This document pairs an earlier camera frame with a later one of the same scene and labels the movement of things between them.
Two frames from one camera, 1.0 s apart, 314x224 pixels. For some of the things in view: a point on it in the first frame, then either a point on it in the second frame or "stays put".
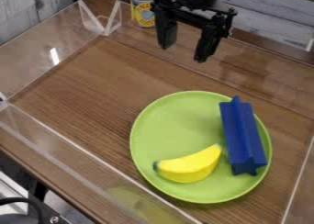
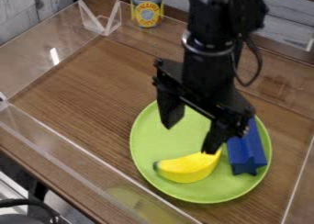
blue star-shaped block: x=245 y=140 stays put
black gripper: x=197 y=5 → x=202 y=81
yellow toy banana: x=192 y=167 stays put
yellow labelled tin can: x=142 y=13 stays put
